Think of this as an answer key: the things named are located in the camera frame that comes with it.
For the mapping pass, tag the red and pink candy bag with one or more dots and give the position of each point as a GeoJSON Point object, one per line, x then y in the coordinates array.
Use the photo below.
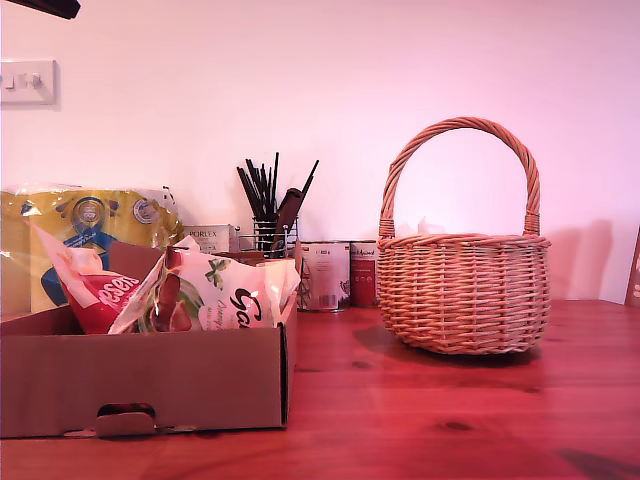
{"type": "Point", "coordinates": [95, 295]}

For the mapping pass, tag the white wall light switch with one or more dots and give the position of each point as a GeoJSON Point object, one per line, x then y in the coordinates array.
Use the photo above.
{"type": "Point", "coordinates": [30, 92]}

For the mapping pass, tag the white tin can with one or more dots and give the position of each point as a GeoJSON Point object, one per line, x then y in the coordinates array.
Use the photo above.
{"type": "Point", "coordinates": [327, 280]}

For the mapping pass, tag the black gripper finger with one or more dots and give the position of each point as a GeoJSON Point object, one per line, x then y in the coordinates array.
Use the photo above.
{"type": "Point", "coordinates": [60, 7]}

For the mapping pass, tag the yellow kitchen towel pack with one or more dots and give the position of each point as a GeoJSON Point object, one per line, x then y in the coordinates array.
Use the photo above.
{"type": "Point", "coordinates": [90, 215]}

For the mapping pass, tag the white candy bag with barcode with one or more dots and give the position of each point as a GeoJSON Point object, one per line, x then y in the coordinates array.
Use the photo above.
{"type": "Point", "coordinates": [295, 285]}

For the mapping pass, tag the brown cardboard box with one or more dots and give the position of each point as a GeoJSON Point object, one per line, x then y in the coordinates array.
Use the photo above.
{"type": "Point", "coordinates": [150, 375]}

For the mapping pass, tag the red tin can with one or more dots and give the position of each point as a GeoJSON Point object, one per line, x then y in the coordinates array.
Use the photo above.
{"type": "Point", "coordinates": [362, 280]}

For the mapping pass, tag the small white Porlex box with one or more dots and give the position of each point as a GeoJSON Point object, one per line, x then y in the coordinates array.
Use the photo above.
{"type": "Point", "coordinates": [205, 237]}

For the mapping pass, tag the wooden board with white dots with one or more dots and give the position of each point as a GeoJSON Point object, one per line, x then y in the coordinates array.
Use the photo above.
{"type": "Point", "coordinates": [635, 285]}

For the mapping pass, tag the white candy bag green leaves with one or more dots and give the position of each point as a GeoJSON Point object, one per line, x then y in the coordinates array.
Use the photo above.
{"type": "Point", "coordinates": [220, 300]}

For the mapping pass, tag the thin black stick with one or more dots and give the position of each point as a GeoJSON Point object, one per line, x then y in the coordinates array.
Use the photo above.
{"type": "Point", "coordinates": [310, 175]}
{"type": "Point", "coordinates": [256, 187]}
{"type": "Point", "coordinates": [276, 180]}
{"type": "Point", "coordinates": [249, 192]}

